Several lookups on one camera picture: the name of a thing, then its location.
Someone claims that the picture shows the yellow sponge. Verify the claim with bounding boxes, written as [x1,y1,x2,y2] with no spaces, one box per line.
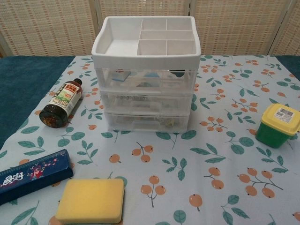
[55,178,125,225]

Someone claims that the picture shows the white plastic drawer organizer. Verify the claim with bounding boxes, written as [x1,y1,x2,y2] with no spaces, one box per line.
[91,15,202,132]

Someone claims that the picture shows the green container yellow lid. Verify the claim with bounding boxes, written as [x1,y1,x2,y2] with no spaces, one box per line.
[255,104,300,149]

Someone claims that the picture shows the clear plastic drawer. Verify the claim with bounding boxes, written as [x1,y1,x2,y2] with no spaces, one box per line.
[97,69,196,94]
[101,91,193,115]
[106,112,191,132]

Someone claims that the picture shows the clear plastic middle drawer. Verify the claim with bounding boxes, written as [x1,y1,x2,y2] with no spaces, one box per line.
[101,91,193,115]

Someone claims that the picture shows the yellow binder clips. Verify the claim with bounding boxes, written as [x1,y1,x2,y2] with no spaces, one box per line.
[164,118,182,128]

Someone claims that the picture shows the dark blue long box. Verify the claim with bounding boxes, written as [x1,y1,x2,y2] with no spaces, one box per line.
[0,149,74,206]

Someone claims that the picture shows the brown sauce bottle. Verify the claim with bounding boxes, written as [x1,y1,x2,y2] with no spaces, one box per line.
[39,78,83,129]

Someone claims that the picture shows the dark object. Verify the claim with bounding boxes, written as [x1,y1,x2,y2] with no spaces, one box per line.
[168,69,186,79]

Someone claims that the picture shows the clear plastic bottom drawer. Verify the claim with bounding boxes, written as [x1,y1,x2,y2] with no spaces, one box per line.
[106,112,191,132]

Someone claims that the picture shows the floral fruit print tablecloth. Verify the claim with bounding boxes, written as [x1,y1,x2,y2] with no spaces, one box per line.
[0,55,300,225]

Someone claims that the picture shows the clear plastic top drawer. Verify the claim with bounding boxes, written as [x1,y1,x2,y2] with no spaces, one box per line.
[97,69,196,94]

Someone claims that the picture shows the bamboo folding screen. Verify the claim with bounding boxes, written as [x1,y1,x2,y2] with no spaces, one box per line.
[0,0,300,57]

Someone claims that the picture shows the blue white small block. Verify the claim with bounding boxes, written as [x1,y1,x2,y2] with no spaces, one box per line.
[112,71,131,82]

